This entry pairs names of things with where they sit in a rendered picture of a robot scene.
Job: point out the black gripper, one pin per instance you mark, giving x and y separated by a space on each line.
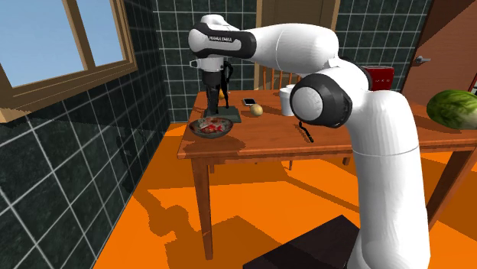
212 79

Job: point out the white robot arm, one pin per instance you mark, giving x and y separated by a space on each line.
384 156

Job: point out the small yellow fruit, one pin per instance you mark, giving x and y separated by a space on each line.
222 94

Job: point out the dark grey flat slab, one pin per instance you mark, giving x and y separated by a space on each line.
232 113

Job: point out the black upright curved object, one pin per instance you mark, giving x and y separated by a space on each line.
227 80

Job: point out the grey bowl with red pieces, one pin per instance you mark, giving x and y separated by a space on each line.
211 128

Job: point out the black phone with pale screen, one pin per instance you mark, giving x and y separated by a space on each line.
249 101

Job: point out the tan potato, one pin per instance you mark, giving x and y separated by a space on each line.
256 110

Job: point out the wooden table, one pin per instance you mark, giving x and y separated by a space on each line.
272 130

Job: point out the wooden chair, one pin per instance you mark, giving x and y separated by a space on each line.
276 79

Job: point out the white cup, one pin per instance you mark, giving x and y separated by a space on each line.
286 102

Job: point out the black curved small tool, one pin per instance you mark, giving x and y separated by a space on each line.
306 132

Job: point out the light wooden door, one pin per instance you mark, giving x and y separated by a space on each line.
298 13

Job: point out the red toaster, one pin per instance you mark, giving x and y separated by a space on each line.
380 79

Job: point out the dark robot stand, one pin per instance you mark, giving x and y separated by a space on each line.
298 249

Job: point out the wooden framed window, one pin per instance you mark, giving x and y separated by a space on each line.
48 41

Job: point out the green striped melon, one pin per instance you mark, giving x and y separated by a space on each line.
452 110

